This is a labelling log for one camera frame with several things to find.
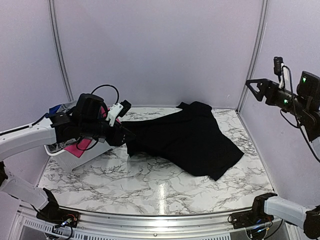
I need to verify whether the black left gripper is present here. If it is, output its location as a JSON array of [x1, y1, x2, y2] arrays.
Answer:
[[80, 118, 136, 147]]

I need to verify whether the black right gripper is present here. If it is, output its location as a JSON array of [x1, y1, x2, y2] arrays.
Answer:
[[245, 78, 308, 118]]

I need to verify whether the black t-shirt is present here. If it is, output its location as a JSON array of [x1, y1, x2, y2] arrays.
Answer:
[[122, 101, 244, 181]]

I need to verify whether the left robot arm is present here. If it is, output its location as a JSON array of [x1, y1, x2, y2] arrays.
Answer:
[[0, 93, 135, 223]]

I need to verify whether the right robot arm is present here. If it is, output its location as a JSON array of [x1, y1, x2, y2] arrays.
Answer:
[[245, 71, 320, 240]]

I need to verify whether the white plastic laundry basket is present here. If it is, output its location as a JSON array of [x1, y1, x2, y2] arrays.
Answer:
[[44, 138, 114, 173]]

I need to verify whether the pink garment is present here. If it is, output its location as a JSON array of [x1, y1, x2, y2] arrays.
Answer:
[[65, 103, 124, 158]]

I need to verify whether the grey garment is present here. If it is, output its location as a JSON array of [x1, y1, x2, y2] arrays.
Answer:
[[46, 100, 77, 153]]

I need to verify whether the blue garment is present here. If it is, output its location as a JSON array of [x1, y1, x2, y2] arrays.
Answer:
[[47, 104, 61, 118]]

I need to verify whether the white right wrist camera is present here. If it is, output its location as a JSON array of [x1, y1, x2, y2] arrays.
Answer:
[[273, 56, 289, 90]]

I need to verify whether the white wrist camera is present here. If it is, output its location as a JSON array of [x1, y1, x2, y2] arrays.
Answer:
[[273, 56, 289, 90], [106, 100, 132, 127]]

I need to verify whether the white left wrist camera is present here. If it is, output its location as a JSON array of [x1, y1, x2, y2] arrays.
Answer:
[[106, 100, 132, 127]]

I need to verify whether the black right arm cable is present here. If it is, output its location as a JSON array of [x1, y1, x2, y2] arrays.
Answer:
[[279, 65, 320, 163]]

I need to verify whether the left aluminium corner post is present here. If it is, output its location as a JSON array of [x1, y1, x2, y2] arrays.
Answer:
[[47, 0, 74, 102]]

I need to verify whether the aluminium corner post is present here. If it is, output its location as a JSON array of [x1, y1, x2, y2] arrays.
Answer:
[[47, 0, 74, 102], [236, 0, 270, 114]]

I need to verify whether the right aluminium corner post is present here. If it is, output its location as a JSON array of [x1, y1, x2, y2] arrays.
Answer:
[[236, 0, 270, 114]]

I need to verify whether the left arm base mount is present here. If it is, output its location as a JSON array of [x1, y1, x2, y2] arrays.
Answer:
[[36, 207, 80, 228]]

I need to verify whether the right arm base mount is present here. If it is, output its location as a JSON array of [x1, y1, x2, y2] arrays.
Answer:
[[228, 210, 274, 229]]

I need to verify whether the aluminium front frame rail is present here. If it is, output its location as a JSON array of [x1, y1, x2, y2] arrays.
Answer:
[[8, 204, 300, 240]]

